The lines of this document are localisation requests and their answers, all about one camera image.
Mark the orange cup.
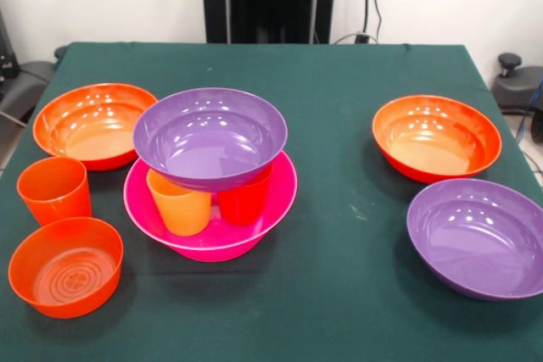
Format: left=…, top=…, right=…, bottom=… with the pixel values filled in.
left=16, top=156, right=93, bottom=227

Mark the yellow cup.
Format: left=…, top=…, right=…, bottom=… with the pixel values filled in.
left=146, top=169, right=213, bottom=237

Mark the black pedestal leg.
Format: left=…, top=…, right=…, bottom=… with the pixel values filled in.
left=16, top=45, right=69, bottom=98
left=491, top=53, right=543, bottom=111

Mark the black side stand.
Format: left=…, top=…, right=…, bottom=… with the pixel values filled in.
left=0, top=9, right=48, bottom=125

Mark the red cup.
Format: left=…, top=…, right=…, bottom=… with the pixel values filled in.
left=216, top=164, right=273, bottom=227

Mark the purple bowl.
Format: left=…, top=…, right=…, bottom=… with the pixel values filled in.
left=132, top=87, right=288, bottom=193
left=406, top=178, right=543, bottom=302

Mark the large pink bowl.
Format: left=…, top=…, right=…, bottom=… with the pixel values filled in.
left=123, top=150, right=299, bottom=264

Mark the small orange bowl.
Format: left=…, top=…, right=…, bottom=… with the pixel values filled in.
left=8, top=216, right=125, bottom=320

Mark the large orange bowl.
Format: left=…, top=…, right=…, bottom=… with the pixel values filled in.
left=32, top=82, right=159, bottom=172
left=372, top=95, right=503, bottom=185

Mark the dark green tablecloth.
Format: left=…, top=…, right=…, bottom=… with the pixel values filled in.
left=0, top=42, right=543, bottom=362

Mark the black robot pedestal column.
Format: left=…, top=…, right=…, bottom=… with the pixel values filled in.
left=194, top=0, right=343, bottom=45

